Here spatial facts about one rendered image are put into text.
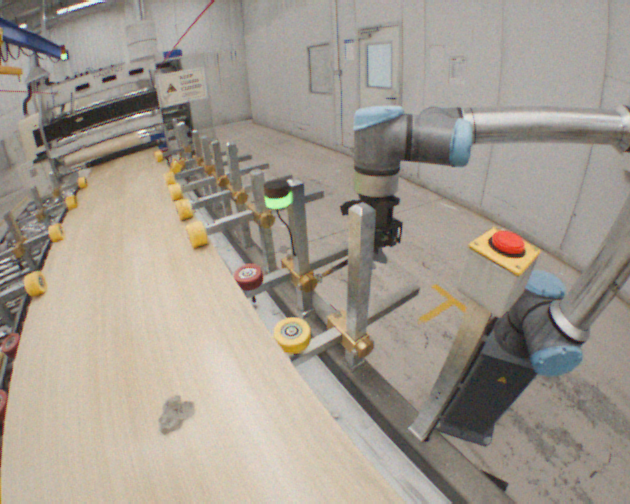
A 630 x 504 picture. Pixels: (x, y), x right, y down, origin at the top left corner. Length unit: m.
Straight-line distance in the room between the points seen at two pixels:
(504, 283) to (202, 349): 0.57
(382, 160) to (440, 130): 0.12
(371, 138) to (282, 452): 0.55
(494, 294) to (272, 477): 0.41
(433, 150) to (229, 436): 0.60
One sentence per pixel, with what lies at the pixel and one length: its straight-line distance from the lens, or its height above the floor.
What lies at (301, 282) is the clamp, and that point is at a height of 0.86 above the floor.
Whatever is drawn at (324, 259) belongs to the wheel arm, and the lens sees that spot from 0.92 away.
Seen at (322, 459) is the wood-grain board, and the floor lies 0.90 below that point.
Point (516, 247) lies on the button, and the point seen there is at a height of 1.23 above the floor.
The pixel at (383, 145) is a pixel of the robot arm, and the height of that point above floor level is 1.27.
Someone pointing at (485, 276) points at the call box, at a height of 1.19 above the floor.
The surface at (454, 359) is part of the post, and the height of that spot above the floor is 1.02.
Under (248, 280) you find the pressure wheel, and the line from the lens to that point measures 0.79.
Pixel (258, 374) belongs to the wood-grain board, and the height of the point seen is 0.90.
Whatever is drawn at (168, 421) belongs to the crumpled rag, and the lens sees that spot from 0.59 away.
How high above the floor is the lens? 1.39
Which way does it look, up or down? 34 degrees down
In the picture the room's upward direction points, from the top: 3 degrees counter-clockwise
